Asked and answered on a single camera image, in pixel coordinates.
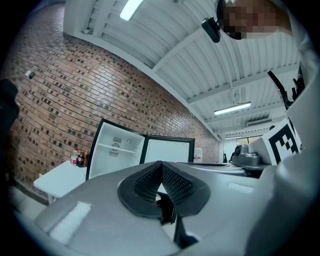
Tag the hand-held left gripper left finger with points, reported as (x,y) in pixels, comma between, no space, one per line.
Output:
(140,200)

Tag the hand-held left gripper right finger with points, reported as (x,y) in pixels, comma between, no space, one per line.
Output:
(190,197)

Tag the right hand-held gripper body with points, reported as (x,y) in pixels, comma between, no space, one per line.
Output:
(265,152)

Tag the white wire fridge shelf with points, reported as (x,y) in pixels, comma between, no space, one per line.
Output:
(117,148)

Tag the fridge door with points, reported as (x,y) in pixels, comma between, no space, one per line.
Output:
(167,152)

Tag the black mini fridge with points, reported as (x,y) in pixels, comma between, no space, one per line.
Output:
(105,160)

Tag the ceiling air conditioner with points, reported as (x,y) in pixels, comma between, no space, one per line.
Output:
(258,122)

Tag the white appliance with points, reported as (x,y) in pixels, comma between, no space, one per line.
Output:
(198,155)

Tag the ceiling light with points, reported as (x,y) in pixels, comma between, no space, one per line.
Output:
(232,108)
(131,8)

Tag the person's white t-shirt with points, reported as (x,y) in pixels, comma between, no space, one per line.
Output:
(310,112)

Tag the orange drink bottle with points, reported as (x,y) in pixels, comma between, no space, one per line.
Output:
(86,158)

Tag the dark cola bottle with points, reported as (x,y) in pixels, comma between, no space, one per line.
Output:
(81,160)

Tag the clear bottle with red label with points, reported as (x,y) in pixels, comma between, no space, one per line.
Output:
(74,157)

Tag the white table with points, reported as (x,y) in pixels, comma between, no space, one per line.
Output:
(60,180)

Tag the person's head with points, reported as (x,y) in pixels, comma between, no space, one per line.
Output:
(250,15)

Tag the black head camera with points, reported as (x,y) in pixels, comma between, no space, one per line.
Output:
(211,28)

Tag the wall switch box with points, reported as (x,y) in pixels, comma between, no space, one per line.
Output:
(29,74)

